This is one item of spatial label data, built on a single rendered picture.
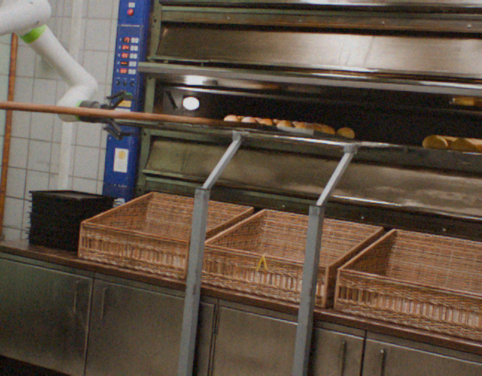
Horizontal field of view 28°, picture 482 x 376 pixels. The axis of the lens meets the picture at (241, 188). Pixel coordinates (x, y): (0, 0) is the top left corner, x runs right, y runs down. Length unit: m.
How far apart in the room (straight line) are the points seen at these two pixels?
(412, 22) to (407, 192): 0.66
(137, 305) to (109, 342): 0.21
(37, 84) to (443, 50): 2.09
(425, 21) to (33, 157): 2.11
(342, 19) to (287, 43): 0.27
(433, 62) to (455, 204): 0.55
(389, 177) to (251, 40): 0.87
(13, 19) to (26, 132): 1.30
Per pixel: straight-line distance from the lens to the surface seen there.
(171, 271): 3.80
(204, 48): 4.32
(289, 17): 4.12
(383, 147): 3.88
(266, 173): 4.11
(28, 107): 3.39
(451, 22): 3.83
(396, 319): 3.36
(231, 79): 4.07
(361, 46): 3.97
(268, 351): 3.54
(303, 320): 3.39
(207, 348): 3.68
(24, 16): 3.77
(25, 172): 4.96
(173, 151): 4.40
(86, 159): 4.70
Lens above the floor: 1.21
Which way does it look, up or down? 4 degrees down
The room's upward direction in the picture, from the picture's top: 6 degrees clockwise
